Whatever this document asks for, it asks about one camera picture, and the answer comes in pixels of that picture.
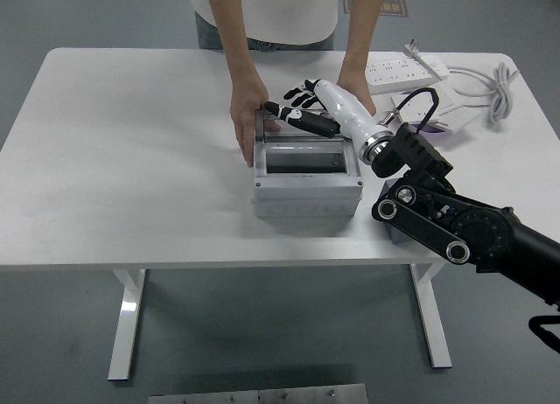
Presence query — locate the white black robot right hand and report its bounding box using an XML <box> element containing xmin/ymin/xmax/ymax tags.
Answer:
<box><xmin>263</xmin><ymin>78</ymin><xmax>390</xmax><ymax>150</ymax></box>

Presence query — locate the person's right hand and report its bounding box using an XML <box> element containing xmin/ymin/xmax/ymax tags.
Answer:
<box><xmin>228</xmin><ymin>78</ymin><xmax>270</xmax><ymax>168</ymax></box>

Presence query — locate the person's left hand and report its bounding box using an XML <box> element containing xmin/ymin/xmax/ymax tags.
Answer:
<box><xmin>335</xmin><ymin>66</ymin><xmax>377</xmax><ymax>116</ymax></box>

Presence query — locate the smoky transparent box lid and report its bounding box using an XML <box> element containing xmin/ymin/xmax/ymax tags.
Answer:
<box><xmin>255</xmin><ymin>108</ymin><xmax>351</xmax><ymax>145</ymax></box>

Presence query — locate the white plastic junction box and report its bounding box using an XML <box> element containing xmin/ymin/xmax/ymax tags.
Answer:
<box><xmin>249</xmin><ymin>135</ymin><xmax>365</xmax><ymax>218</ymax></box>

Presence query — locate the large white power strip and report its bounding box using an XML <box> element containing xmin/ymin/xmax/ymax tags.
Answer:
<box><xmin>365</xmin><ymin>56</ymin><xmax>451</xmax><ymax>96</ymax></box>

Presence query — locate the white power plug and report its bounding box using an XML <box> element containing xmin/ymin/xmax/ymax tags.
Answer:
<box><xmin>402</xmin><ymin>38</ymin><xmax>424</xmax><ymax>59</ymax></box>

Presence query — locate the small white power strip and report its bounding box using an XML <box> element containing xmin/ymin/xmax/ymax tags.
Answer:
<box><xmin>390</xmin><ymin>91</ymin><xmax>452</xmax><ymax>126</ymax></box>

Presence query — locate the brown floor sign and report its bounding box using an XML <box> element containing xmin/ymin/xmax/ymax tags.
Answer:
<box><xmin>342</xmin><ymin>0</ymin><xmax>410</xmax><ymax>18</ymax></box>

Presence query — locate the purple round dish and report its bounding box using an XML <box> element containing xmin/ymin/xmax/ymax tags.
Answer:
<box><xmin>401</xmin><ymin>88</ymin><xmax>445</xmax><ymax>136</ymax></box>

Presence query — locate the person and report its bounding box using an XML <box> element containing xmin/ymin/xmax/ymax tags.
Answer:
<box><xmin>190</xmin><ymin>0</ymin><xmax>340</xmax><ymax>52</ymax></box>

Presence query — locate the grey block with round hole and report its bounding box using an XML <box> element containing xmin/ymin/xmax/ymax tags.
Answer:
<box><xmin>381</xmin><ymin>179</ymin><xmax>415</xmax><ymax>247</ymax></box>

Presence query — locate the white table leg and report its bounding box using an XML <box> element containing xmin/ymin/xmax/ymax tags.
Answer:
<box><xmin>409</xmin><ymin>262</ymin><xmax>452</xmax><ymax>370</ymax></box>
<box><xmin>108</xmin><ymin>268</ymin><xmax>147</xmax><ymax>382</ymax></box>

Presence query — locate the grey metal plate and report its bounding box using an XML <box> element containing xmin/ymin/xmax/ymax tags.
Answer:
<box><xmin>148</xmin><ymin>383</ymin><xmax>368</xmax><ymax>404</ymax></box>

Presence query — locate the white coiled power cable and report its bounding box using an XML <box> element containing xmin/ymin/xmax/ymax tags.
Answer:
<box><xmin>445</xmin><ymin>61</ymin><xmax>522</xmax><ymax>126</ymax></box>

